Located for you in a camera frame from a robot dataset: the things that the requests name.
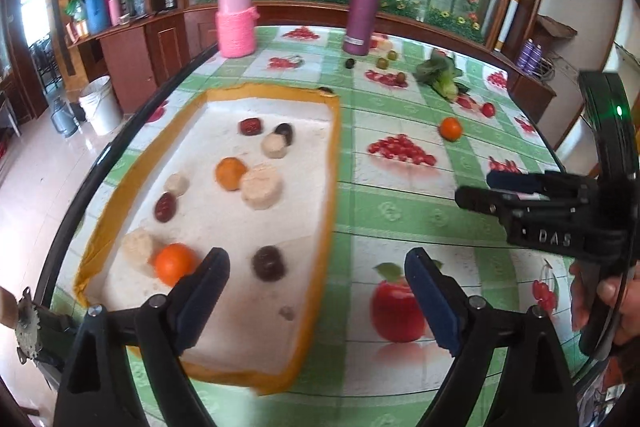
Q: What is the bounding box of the pale cream rice cake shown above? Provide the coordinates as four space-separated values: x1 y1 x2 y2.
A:
120 228 158 275

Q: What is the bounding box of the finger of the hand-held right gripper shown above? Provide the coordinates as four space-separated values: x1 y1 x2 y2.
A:
486 169 556 195
454 186 521 228

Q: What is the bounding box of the pink crochet covered jar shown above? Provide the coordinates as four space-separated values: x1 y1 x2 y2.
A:
215 0 257 58

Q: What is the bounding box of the dark red date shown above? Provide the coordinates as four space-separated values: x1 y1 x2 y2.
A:
154 192 176 223

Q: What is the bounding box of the dark wooden chair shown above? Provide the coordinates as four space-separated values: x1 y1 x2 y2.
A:
30 34 63 95

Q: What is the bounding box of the metal wire rack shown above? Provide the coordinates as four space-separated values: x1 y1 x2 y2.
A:
540 57 566 82

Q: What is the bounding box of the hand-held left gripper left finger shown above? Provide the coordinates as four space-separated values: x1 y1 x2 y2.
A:
52 247 232 427

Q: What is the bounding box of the medium beige rice cake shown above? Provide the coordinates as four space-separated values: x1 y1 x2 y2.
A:
260 133 288 159

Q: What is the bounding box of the brown cardboard box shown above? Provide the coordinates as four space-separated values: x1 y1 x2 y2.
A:
536 14 578 38

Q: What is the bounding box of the large round beige rice cake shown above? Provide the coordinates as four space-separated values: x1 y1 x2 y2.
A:
239 164 283 210

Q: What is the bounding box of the blue plastic bottle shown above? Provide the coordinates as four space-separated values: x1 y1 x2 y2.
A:
84 0 111 35

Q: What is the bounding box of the white rolled paper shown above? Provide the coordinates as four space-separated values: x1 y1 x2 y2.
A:
495 0 531 52

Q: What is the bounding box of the wooden low cabinet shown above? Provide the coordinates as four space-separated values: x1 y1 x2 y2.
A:
505 57 558 138
65 4 221 118

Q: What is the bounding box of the purple thermos bottle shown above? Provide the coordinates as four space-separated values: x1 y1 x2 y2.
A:
342 0 387 56

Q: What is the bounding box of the person's right hand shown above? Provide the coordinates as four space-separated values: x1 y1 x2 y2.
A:
569 257 640 348

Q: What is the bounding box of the yellow box with white inside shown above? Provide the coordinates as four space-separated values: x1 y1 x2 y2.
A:
74 87 342 395

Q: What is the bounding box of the metal motor part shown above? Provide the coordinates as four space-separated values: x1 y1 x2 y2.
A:
14 287 66 365

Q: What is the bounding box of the large dark purple plum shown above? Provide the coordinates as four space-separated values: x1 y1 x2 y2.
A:
251 245 287 282

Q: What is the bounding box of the white plastic bucket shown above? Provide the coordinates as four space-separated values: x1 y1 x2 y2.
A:
78 76 122 136

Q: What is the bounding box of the reddish orange tangerine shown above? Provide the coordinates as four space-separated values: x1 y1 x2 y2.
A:
154 243 198 287

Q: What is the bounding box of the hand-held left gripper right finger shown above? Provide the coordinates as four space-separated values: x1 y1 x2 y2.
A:
404 247 581 427

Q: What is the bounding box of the green fruit print tablecloth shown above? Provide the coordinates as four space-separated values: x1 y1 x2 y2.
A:
37 24 586 427

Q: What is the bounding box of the small beige rice cake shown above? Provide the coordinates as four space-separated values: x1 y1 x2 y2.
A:
164 173 191 196

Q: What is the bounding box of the green bok choy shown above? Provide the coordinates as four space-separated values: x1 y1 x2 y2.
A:
412 52 471 102

